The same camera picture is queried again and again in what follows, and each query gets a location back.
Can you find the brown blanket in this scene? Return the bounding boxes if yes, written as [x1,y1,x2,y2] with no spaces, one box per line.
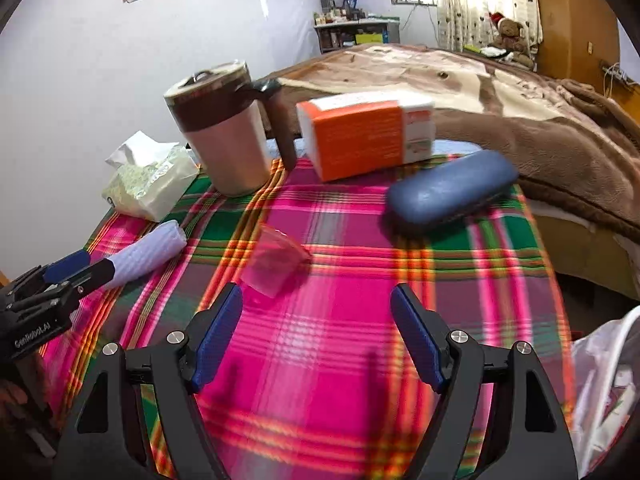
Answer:
[255,42,640,246]

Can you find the blue glasses case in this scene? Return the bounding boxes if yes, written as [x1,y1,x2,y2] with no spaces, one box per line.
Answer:
[382,150,520,235]

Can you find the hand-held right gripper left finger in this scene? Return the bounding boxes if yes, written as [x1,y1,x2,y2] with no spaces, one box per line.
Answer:
[52,282,245,480]

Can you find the beige mug with brown lid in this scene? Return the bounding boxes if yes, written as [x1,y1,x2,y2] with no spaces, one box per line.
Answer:
[164,60,298,198]

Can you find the cluttered shelf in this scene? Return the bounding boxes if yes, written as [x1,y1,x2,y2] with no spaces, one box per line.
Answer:
[314,15,402,55]

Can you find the clear plastic piece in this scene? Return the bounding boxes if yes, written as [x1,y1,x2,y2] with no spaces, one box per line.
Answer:
[247,224,313,298]

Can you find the white plastic bag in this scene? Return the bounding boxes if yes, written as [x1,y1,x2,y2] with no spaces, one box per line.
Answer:
[570,305,640,480]

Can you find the pink green plaid cloth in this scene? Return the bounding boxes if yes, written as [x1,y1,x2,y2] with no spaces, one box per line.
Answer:
[40,152,576,480]

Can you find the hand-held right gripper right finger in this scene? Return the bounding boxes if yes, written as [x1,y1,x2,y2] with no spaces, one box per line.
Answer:
[390,282,581,480]

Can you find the orange and white box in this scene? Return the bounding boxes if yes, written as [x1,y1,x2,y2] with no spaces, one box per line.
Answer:
[296,91,435,183]

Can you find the wooden wardrobe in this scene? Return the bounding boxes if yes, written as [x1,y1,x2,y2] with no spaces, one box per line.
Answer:
[530,0,623,93]

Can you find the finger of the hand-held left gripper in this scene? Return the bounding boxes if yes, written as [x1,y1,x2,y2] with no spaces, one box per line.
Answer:
[50,257,118,297]
[15,249,92,291]

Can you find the tan bed base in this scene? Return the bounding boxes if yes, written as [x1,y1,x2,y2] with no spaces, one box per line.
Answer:
[520,200,640,303]

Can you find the brown teddy bear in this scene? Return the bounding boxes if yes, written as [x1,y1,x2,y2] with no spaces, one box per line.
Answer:
[487,10,536,68]

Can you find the tissue pack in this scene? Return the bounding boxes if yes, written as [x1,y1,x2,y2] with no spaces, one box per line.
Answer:
[101,131,200,223]

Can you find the white foam net sleeve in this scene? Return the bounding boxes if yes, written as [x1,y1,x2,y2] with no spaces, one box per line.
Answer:
[107,219,188,288]

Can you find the patterned curtain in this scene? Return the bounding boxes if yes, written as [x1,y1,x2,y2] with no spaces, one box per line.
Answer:
[435,0,543,53]

